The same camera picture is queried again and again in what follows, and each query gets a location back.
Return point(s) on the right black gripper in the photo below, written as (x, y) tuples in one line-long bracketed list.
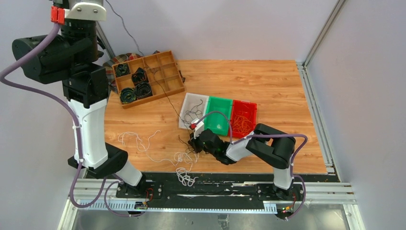
[(194, 142)]

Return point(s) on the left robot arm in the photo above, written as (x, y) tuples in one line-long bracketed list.
[(71, 59)]

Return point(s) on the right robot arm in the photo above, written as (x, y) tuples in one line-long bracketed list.
[(273, 146)]

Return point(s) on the green plastic bin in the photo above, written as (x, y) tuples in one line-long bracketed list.
[(216, 122)]

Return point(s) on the white plastic bin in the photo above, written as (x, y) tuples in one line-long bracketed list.
[(194, 106)]

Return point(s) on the red plastic bin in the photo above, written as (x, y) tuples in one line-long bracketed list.
[(243, 118)]

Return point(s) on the wooden compartment tray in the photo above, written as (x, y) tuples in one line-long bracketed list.
[(128, 98)]

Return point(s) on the plaid cloth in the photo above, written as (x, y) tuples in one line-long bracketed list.
[(111, 71)]

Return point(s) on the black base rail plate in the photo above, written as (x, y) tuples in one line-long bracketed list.
[(214, 191)]

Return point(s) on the black coiled strap four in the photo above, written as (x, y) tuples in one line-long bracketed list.
[(143, 90)]

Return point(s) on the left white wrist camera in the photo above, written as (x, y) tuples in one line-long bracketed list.
[(91, 10)]

